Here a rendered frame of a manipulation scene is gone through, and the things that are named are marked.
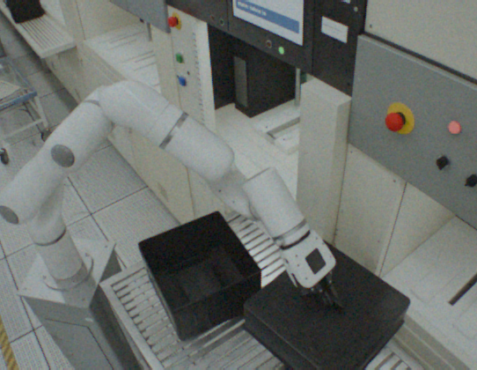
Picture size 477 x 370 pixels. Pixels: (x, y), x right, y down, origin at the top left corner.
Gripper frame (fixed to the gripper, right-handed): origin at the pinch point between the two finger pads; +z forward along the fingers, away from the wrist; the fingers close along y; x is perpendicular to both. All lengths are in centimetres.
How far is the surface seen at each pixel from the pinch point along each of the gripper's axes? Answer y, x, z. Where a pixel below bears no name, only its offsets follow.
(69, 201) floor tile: 1, 218, -65
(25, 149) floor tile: 1, 277, -125
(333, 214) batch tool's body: 24.0, 14.5, -9.3
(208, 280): -4, 51, -7
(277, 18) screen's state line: 28, -1, -61
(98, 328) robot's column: -39, 76, -11
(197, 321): -18.0, 37.1, -3.1
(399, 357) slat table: 16.3, 9.6, 34.9
